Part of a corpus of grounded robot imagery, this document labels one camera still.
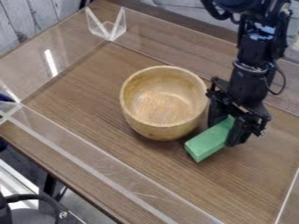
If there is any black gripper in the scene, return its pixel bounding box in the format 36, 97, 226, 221
207, 59, 272, 147

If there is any green rectangular block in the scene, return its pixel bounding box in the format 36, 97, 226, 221
184, 116, 235, 162

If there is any brown wooden bowl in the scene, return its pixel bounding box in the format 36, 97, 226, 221
119, 66, 208, 141

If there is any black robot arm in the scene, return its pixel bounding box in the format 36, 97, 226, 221
200, 0, 294, 147

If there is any clear acrylic tray barrier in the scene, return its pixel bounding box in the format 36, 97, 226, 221
0, 3, 299, 224

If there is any black table leg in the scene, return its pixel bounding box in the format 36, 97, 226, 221
43, 174, 58, 196

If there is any blue object at edge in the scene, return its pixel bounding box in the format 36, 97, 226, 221
0, 93, 16, 152

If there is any black cable loop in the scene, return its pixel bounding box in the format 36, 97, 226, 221
0, 193, 60, 224

